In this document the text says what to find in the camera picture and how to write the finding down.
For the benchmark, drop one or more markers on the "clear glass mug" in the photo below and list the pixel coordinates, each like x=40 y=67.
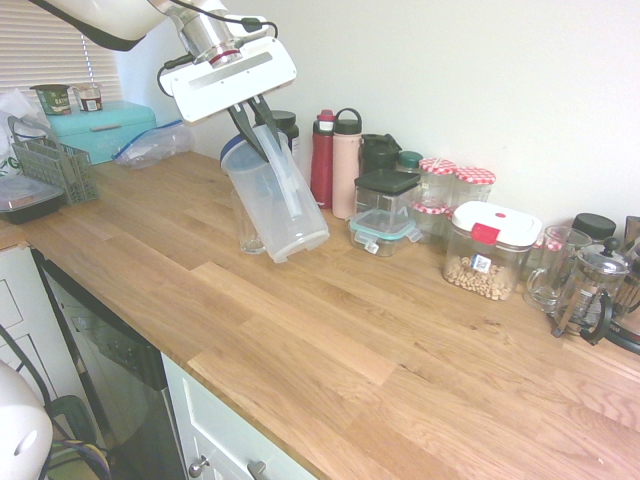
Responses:
x=547 y=280

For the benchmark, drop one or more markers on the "white panelled cabinet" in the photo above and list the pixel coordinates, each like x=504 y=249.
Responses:
x=30 y=310

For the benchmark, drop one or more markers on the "dark green shaker bottle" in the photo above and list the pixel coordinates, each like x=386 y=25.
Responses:
x=377 y=152

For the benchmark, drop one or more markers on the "clear plastic pitcher blue lid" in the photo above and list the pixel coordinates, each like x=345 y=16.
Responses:
x=280 y=215

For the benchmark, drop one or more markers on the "glass jar red checkered lid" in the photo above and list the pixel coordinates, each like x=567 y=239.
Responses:
x=436 y=177
x=474 y=186

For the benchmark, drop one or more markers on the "pink water bottle black cap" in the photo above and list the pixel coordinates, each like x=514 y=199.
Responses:
x=346 y=170

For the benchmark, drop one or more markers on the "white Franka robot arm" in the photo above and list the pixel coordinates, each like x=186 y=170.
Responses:
x=115 y=15

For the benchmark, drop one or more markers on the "cereal container white red lid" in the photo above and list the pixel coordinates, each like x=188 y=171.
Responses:
x=492 y=250

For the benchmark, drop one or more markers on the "silver cabinet knob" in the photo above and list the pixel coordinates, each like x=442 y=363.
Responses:
x=257 y=470
x=198 y=467

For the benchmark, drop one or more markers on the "glass jar green lid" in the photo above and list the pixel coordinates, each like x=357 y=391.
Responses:
x=410 y=161

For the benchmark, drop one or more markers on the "black steel dishwasher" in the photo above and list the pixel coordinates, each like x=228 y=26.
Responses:
x=115 y=360

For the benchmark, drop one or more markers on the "black plastic food tray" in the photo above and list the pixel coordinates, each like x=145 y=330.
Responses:
x=27 y=202

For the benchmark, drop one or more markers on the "teal metal bread box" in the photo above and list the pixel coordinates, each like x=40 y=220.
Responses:
x=110 y=130

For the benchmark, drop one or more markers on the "clear zip plastic bag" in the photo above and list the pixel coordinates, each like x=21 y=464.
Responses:
x=155 y=147

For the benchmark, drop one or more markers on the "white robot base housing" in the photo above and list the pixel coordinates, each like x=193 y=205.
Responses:
x=20 y=430

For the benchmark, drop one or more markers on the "square container dark green lid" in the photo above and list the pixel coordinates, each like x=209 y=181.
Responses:
x=380 y=197

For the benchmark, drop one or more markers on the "glass food container teal lid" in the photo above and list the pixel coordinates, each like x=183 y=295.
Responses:
x=382 y=232

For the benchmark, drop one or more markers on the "white plastic shopping bag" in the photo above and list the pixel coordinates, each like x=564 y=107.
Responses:
x=15 y=130

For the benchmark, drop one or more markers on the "dark green chair frame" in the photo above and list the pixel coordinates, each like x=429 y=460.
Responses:
x=75 y=415

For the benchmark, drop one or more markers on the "red water bottle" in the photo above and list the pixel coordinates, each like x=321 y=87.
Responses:
x=322 y=160

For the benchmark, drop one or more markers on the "white kitchen cabinet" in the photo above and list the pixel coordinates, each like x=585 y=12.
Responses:
x=220 y=430

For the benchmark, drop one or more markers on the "glass jar black lid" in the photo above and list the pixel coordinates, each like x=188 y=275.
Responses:
x=594 y=226

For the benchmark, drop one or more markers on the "grey plastic cutlery basket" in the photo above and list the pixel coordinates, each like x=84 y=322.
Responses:
x=60 y=167

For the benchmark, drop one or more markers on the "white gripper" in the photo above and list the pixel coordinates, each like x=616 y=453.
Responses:
x=230 y=80

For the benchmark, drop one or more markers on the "brown white snack cup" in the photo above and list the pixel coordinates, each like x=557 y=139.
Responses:
x=89 y=97

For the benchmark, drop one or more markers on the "green oatmeal cup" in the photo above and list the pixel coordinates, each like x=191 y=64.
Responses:
x=52 y=100

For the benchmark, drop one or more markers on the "small jar red checkered lid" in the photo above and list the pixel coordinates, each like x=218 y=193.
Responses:
x=430 y=220
x=549 y=245

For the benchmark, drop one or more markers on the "white window blind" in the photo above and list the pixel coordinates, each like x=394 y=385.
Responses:
x=40 y=55

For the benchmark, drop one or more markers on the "clear drinking glass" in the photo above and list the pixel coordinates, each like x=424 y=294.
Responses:
x=244 y=235

